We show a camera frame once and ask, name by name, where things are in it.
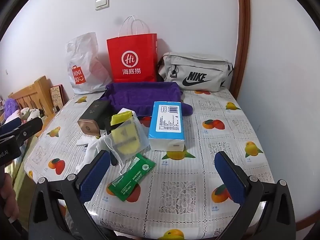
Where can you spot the green packet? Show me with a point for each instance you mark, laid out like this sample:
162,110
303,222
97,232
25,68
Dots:
130,180

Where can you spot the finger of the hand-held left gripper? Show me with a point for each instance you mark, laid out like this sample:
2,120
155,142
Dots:
28,128
11,124

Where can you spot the white light switch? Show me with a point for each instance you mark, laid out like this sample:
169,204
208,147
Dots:
102,3

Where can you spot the purple plush toy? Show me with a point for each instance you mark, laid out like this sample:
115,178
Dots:
11,107

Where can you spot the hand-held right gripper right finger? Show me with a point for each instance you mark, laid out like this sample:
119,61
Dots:
231,177

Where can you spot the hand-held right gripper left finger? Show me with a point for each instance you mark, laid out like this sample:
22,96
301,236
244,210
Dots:
95,177

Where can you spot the red paper bag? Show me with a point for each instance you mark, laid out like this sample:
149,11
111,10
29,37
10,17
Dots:
132,50

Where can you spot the wooden headboard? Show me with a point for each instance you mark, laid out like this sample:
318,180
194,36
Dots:
37,90

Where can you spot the person's left hand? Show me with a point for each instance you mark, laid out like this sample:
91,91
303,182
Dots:
8,195

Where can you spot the brown wooden door frame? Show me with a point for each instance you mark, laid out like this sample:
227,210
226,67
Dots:
243,30

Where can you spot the white sock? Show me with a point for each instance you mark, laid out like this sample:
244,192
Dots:
93,147

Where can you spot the white plastic shopping bag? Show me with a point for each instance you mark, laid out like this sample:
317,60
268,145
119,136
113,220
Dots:
82,62

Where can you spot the purple towel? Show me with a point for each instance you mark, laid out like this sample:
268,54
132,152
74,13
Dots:
140,95

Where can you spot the blue tissue pack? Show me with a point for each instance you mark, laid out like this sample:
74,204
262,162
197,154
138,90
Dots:
166,127

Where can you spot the dark green box gold end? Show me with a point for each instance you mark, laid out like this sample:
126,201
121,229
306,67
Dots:
96,110

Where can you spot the white plush toy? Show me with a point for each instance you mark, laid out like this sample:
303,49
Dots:
36,114
24,113

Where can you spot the grey waist bag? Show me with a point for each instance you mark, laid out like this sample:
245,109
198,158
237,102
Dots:
200,67

